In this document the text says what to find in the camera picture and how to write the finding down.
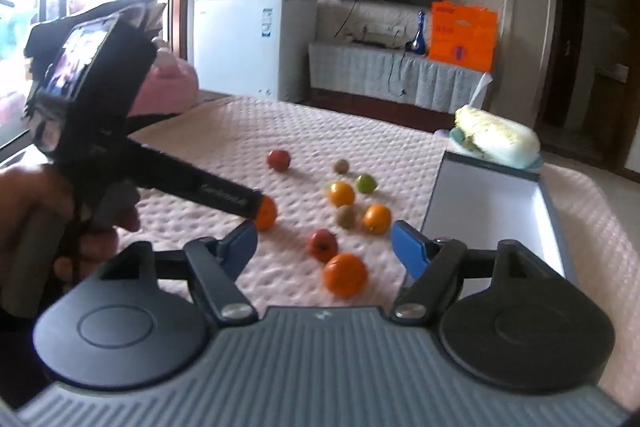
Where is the pink plush toy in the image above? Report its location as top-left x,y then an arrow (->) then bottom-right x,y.
132,37 -> 200,118

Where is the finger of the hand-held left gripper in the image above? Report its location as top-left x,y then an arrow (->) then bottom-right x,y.
120,127 -> 264,220

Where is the light orange citrus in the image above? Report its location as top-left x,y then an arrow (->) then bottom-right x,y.
328,181 -> 356,208
363,204 -> 392,235

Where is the black cable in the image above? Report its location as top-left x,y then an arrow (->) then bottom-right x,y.
387,49 -> 408,96

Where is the white chest freezer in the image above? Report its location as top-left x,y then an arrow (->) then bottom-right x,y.
193,0 -> 318,104

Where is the napa cabbage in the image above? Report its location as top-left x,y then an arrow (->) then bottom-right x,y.
454,104 -> 542,168

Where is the flat set-top box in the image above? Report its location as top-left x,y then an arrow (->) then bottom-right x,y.
352,32 -> 406,48

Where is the deep orange tangerine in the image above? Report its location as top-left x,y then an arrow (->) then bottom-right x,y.
323,253 -> 369,299
254,196 -> 278,231

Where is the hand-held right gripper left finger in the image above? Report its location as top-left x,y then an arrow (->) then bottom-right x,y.
97,221 -> 260,324

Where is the orange gift box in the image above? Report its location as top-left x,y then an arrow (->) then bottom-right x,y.
430,0 -> 498,72

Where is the pink textured blanket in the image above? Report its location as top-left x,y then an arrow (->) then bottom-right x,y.
115,94 -> 640,403

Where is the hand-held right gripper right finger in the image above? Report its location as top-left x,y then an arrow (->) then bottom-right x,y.
390,220 -> 568,324

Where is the black folding rack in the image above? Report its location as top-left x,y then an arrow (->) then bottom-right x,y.
22,0 -> 166,58

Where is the person's left hand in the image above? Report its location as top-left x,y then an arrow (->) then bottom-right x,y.
0,163 -> 142,294

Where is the bright red tomato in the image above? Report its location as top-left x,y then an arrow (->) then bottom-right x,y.
266,149 -> 292,172

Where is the cabinet with grey cloth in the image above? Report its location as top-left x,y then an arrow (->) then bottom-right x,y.
307,41 -> 493,118

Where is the teal cartoon plate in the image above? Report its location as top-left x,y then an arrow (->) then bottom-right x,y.
447,127 -> 545,171

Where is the grey cardboard box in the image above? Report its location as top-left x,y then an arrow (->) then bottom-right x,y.
400,150 -> 574,303

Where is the blue glass bottle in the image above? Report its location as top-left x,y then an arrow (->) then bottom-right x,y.
411,11 -> 427,56

